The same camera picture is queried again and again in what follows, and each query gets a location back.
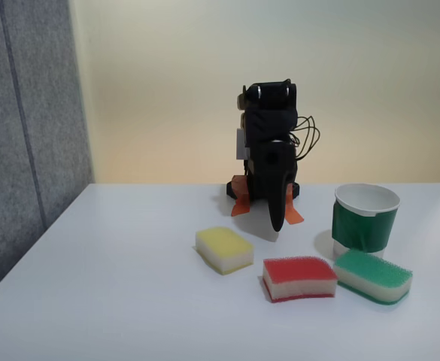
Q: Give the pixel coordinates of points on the yellow sponge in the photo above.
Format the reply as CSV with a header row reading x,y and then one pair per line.
x,y
223,248

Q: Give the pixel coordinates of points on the white cup with green band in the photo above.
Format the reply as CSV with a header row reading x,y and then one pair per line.
x,y
362,222

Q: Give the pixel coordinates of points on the orange tape strip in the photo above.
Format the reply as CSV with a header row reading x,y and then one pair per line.
x,y
239,195
293,216

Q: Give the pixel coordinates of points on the green sponge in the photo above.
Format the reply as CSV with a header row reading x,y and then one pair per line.
x,y
374,274

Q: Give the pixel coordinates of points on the red sponge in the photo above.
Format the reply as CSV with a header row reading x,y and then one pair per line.
x,y
298,276

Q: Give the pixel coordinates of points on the grey felt partition panel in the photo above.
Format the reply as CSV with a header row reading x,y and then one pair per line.
x,y
16,113

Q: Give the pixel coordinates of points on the grey plastic connector block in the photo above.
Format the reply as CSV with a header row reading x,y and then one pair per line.
x,y
241,144

